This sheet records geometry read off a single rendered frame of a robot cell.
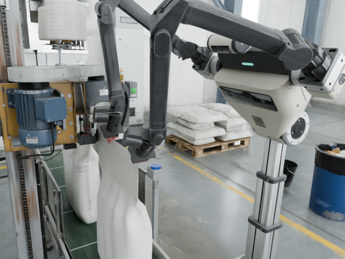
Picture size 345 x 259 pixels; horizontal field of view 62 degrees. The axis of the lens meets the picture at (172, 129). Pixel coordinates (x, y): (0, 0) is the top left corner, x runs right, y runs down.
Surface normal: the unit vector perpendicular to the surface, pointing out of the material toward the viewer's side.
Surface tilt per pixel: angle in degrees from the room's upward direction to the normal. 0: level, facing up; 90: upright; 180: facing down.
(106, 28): 110
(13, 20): 90
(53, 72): 90
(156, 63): 125
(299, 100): 90
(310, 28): 90
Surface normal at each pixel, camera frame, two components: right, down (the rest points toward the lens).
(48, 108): 0.85, 0.17
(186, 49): 0.41, 0.40
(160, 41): 0.11, 0.74
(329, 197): -0.66, 0.22
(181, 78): 0.54, 0.24
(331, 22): -0.84, 0.11
